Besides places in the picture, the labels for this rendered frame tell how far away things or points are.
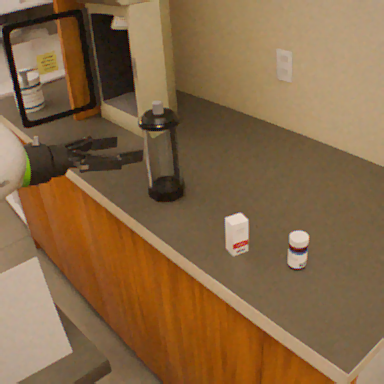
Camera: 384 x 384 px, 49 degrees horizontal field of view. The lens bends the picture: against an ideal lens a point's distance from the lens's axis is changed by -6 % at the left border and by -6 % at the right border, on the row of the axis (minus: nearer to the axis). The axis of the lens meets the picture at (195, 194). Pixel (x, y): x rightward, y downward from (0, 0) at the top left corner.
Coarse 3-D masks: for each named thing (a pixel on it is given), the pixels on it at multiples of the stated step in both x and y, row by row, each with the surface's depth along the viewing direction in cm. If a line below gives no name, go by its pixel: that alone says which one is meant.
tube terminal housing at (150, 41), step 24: (144, 0) 133; (144, 24) 137; (168, 24) 155; (144, 48) 140; (168, 48) 156; (144, 72) 144; (168, 72) 156; (144, 96) 148; (168, 96) 156; (120, 120) 165
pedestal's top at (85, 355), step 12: (60, 312) 88; (72, 324) 85; (72, 336) 83; (84, 336) 83; (72, 348) 80; (84, 348) 80; (96, 348) 80; (60, 360) 78; (72, 360) 78; (84, 360) 78; (96, 360) 78; (108, 360) 78; (36, 372) 75; (48, 372) 75; (60, 372) 75; (72, 372) 75; (84, 372) 75; (96, 372) 77; (108, 372) 79
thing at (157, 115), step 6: (156, 102) 110; (156, 108) 110; (162, 108) 111; (144, 114) 112; (150, 114) 112; (156, 114) 111; (162, 114) 111; (168, 114) 111; (174, 114) 112; (144, 120) 111; (150, 120) 110; (156, 120) 109; (162, 120) 109; (168, 120) 110
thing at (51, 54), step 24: (48, 24) 147; (72, 24) 152; (24, 48) 147; (48, 48) 151; (72, 48) 156; (48, 72) 155; (72, 72) 161; (24, 96) 154; (48, 96) 160; (72, 96) 165
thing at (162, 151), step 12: (144, 132) 112; (156, 132) 110; (168, 132) 111; (144, 144) 115; (156, 144) 112; (168, 144) 113; (156, 156) 114; (168, 156) 114; (156, 168) 116; (168, 168) 116; (180, 168) 120; (156, 180) 118; (168, 180) 118; (180, 180) 121
